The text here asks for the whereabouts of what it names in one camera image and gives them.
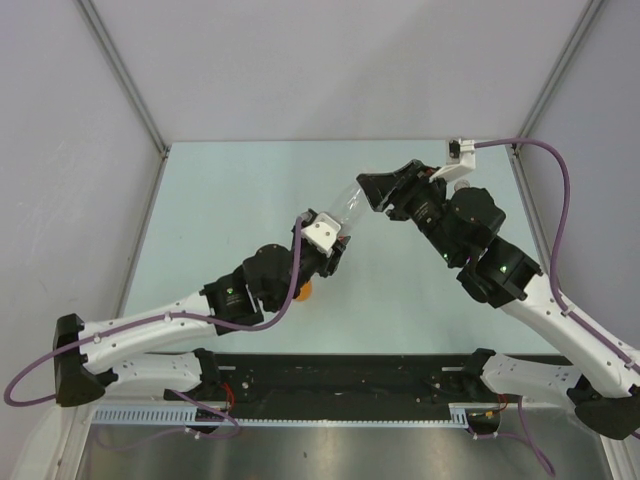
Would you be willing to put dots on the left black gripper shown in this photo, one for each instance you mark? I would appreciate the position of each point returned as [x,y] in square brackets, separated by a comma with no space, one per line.
[329,264]

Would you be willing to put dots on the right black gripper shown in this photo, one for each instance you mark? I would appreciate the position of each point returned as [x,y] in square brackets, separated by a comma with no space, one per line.
[382,186]

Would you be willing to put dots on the clear water bottle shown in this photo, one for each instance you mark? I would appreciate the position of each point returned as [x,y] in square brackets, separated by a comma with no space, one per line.
[348,208]

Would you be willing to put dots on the milk bottle with red label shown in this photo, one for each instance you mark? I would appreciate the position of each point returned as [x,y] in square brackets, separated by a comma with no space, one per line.
[461,184]

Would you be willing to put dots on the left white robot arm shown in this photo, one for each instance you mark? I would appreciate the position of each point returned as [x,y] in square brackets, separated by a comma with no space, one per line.
[91,359]

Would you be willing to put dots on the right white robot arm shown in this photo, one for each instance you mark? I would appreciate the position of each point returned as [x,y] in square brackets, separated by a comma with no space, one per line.
[599,383]

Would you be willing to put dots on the orange juice bottle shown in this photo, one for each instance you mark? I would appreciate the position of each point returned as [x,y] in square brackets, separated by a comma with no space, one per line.
[304,293]

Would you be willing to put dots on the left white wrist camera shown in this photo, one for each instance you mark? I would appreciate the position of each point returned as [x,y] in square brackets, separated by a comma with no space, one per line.
[322,232]

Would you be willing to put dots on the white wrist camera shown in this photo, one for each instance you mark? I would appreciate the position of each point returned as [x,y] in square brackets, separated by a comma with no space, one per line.
[461,161]
[322,232]

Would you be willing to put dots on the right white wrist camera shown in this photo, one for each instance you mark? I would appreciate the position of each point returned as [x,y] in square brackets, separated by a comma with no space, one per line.
[461,161]

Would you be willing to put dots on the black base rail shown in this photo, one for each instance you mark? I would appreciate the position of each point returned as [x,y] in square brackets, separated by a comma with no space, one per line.
[340,384]

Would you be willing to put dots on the white slotted cable duct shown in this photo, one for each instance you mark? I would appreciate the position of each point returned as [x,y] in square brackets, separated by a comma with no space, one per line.
[438,416]

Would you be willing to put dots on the right aluminium frame post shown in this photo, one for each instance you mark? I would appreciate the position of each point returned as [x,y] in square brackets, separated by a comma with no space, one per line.
[576,40]

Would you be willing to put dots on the aluminium frame post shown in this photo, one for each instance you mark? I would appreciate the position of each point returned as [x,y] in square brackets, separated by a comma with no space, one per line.
[576,40]
[108,48]

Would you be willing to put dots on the left aluminium frame post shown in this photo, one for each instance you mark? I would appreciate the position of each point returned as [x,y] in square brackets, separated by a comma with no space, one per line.
[108,48]

